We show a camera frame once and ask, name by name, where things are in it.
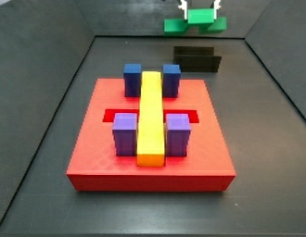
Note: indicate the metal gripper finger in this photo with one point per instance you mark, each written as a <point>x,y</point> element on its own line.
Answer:
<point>217,6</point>
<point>183,7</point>

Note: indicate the green stepped block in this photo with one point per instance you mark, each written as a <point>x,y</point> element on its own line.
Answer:
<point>199,18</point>

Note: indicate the black angle fixture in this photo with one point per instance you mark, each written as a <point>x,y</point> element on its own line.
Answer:
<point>197,59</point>

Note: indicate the red board base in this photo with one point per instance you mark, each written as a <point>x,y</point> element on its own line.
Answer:
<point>98,170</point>

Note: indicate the yellow long bar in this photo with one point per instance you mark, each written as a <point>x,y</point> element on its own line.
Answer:
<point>151,129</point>

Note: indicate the blue post left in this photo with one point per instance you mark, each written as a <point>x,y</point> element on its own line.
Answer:
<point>170,81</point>

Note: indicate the blue post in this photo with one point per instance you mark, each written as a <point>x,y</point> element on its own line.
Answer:
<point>132,79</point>
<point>170,81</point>

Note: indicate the blue post right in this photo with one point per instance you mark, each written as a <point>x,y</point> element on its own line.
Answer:
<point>132,79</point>

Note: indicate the purple post left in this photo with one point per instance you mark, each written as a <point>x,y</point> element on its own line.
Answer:
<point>178,131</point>

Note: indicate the purple post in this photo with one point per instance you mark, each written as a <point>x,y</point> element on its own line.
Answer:
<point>178,131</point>
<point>124,131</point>

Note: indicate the purple post right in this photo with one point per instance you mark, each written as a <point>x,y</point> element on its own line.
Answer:
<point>124,131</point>

